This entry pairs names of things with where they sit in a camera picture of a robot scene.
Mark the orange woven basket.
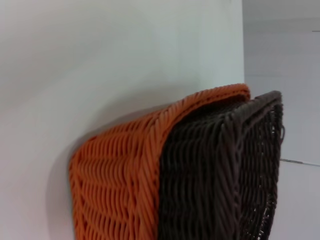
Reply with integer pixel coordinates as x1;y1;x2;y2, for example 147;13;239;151
68;83;252;240

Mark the dark brown woven basket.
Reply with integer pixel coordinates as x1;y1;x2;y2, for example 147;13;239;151
157;90;287;240

